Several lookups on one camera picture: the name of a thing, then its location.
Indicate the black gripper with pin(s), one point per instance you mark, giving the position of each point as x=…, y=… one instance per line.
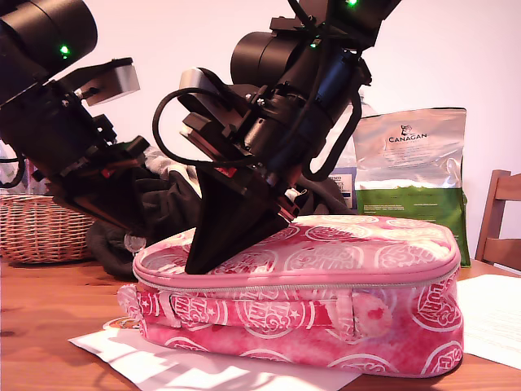
x=268, y=134
x=61, y=130

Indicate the pink printed zip bag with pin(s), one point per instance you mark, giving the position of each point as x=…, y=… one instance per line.
x=325, y=338

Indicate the black jacket with grey lining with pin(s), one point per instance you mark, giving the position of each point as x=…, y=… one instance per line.
x=171, y=195

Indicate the wicker basket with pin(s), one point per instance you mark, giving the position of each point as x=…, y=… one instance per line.
x=40, y=232

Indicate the large clear water bottle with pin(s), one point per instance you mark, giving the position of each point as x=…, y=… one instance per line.
x=340, y=163

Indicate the round orange white sticker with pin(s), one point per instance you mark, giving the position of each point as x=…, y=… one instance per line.
x=120, y=324

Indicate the green and silver food pouch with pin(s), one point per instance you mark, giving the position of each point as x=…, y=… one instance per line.
x=407, y=163

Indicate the blank white paper sheet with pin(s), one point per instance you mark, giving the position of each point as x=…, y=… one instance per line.
x=183, y=366

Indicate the wooden chair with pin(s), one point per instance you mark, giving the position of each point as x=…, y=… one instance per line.
x=500, y=252

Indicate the printed white paper stack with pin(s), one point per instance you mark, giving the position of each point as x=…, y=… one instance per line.
x=492, y=317

